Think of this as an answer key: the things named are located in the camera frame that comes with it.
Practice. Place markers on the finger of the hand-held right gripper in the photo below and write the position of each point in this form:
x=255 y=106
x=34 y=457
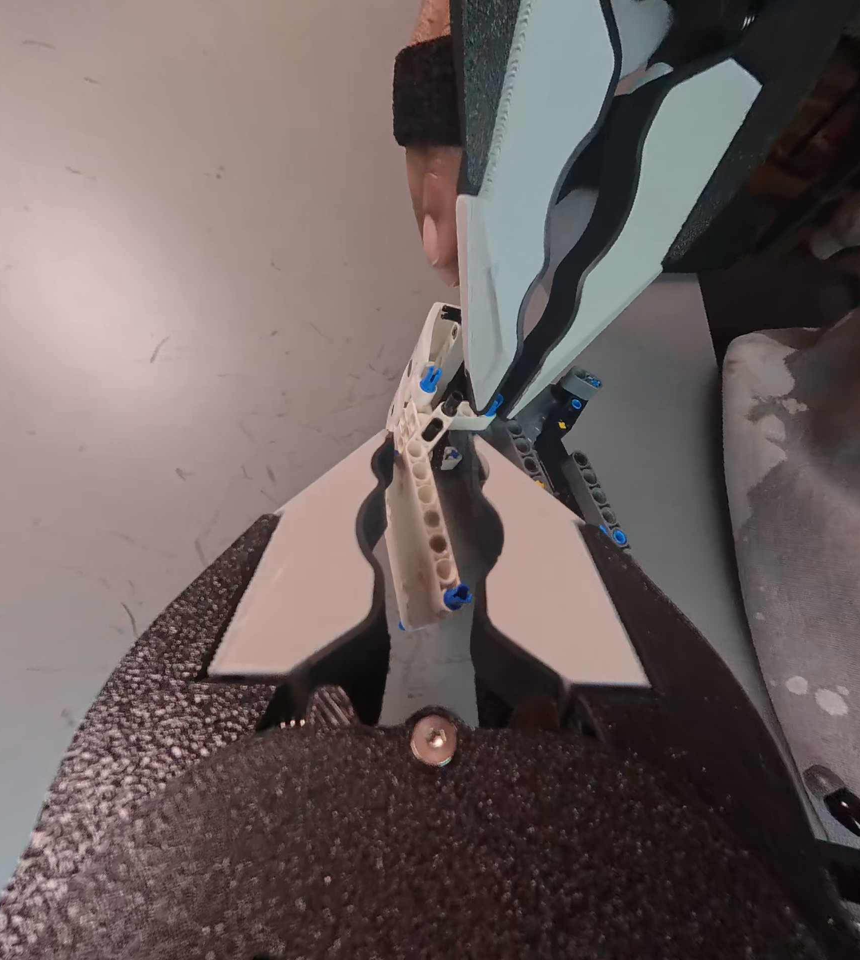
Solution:
x=520 y=225
x=685 y=172

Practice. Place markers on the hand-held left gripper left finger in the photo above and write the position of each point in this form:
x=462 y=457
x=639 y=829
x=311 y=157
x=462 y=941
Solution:
x=302 y=585

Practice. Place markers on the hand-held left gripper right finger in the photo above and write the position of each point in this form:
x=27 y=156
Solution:
x=550 y=592

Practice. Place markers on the white bent brick beam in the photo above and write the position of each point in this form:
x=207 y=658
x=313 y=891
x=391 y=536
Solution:
x=418 y=540

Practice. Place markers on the grey black toy truck chassis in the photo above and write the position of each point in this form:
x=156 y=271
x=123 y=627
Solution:
x=578 y=386

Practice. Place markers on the blue brick pin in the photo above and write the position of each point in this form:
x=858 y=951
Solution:
x=491 y=405

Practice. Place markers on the person's right hand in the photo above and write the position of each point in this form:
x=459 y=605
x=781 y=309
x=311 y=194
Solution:
x=437 y=217

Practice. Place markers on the person's grey printed sweatshirt torso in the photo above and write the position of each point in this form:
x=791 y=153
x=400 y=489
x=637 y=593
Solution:
x=835 y=525

